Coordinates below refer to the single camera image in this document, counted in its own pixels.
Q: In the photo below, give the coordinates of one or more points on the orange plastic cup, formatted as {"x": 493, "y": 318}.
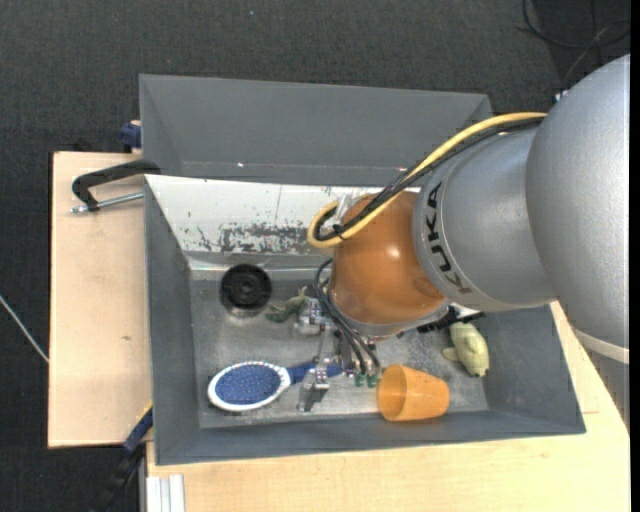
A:
{"x": 415, "y": 395}

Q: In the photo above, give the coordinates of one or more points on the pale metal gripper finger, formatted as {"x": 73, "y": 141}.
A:
{"x": 318, "y": 384}
{"x": 314, "y": 316}

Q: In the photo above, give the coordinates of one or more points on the pale green toy turtle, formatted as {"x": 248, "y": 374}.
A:
{"x": 471, "y": 350}

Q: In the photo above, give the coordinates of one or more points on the grey metal bin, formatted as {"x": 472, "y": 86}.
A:
{"x": 240, "y": 125}

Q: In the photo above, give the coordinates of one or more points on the pale wood board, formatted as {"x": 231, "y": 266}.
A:
{"x": 95, "y": 310}

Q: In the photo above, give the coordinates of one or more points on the green toy lizard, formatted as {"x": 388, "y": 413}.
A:
{"x": 289, "y": 307}

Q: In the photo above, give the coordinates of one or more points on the blue and white hairbrush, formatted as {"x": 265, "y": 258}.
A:
{"x": 245, "y": 386}

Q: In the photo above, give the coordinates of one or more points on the black round disc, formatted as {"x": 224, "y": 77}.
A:
{"x": 246, "y": 286}

